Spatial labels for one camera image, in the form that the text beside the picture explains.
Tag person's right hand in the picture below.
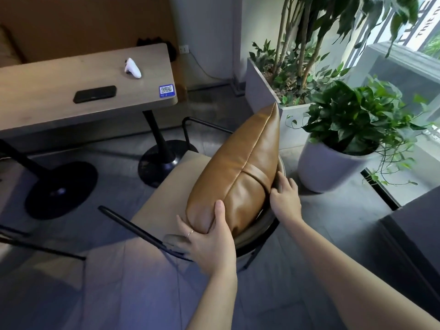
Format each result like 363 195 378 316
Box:
269 172 303 225

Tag person's left hand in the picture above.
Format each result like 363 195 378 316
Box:
176 200 238 277

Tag brown leather pillow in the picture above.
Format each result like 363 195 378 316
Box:
186 101 281 237

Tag person's left forearm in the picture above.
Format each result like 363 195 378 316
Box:
187 268 238 330

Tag person's right forearm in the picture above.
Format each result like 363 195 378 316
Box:
285 216 440 330

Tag round white plant pot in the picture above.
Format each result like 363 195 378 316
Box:
297 135 379 194

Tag green pothos plant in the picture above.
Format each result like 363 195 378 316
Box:
285 75 438 187

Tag grey rectangular planter box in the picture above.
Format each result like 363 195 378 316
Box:
245 58 313 150

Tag low leafy green shrubs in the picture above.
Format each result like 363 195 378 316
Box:
249 39 352 107

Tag dark grey cabinet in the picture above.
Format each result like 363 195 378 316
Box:
378 185 440 310

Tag tall green tree plant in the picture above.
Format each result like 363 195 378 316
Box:
272 0 424 87

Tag white handheld controller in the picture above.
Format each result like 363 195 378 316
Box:
124 58 142 79

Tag black smartphone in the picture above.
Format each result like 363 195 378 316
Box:
73 85 117 104

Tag wooden table with black pedestals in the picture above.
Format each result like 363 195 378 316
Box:
0 43 199 220

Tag beige chair with black frame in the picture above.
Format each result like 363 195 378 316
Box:
98 117 286 272

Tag thin wall cable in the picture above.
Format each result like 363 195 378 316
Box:
188 51 241 83

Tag black metal chair frame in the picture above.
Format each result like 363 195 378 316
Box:
0 223 87 262

